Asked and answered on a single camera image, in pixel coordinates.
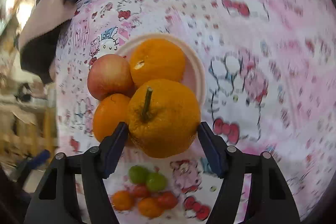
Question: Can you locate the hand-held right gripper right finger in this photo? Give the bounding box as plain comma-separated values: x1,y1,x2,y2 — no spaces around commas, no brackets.
197,122,302,224

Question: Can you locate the large orange with stem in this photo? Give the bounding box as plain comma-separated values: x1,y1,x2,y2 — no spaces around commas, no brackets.
127,79,201,159

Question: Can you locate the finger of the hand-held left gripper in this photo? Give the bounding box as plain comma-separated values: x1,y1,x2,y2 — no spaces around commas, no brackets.
16,150,51,180

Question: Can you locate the smooth medium orange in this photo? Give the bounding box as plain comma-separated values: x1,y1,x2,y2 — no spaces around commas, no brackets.
93,93,132,143

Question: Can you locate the red apple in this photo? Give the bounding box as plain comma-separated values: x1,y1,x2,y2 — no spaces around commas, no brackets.
87,54,135,101

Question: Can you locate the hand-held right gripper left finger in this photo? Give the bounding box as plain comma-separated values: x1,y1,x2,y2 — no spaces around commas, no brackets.
24,122,129,224

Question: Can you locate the small mandarin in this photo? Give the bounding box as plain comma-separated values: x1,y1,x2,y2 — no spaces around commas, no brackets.
112,190,135,211
138,197,163,218

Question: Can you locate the pink cloth with black backing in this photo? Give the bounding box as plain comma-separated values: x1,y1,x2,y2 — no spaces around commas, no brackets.
18,0,88,84

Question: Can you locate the red cherry tomato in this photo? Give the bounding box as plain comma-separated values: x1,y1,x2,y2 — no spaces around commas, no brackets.
133,185,151,199
157,192,178,210

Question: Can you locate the round orange with pale scar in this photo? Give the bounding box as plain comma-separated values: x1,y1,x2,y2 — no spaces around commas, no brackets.
129,39,186,88

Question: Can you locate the white round plate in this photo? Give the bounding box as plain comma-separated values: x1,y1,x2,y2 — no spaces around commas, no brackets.
114,33,206,106

